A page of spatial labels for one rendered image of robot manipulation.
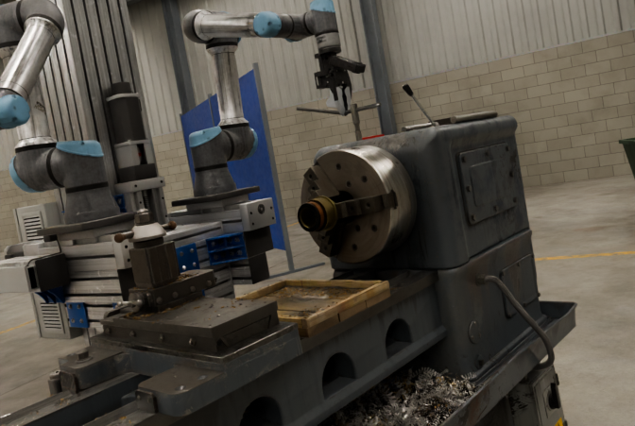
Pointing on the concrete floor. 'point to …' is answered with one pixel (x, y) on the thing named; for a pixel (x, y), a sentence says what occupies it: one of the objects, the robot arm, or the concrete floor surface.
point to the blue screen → (243, 177)
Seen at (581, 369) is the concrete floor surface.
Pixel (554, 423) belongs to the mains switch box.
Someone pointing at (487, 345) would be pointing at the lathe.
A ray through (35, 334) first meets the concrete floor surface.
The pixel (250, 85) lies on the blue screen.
